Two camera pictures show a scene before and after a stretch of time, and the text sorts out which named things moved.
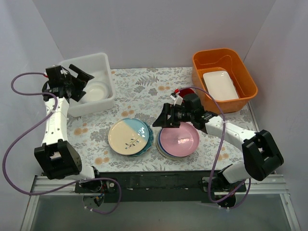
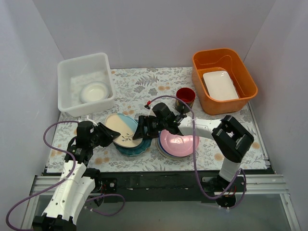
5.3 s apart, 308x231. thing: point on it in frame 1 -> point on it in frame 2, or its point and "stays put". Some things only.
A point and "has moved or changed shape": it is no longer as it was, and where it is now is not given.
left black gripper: (72, 82) -> (101, 135)
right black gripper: (168, 115) -> (147, 125)
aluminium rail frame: (256, 185) stays put
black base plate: (152, 186) stays put
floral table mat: (143, 93) stays put
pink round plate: (181, 141) stays put
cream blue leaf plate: (128, 136) has moved or changed shape
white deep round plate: (96, 90) stays put
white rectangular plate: (220, 85) stays put
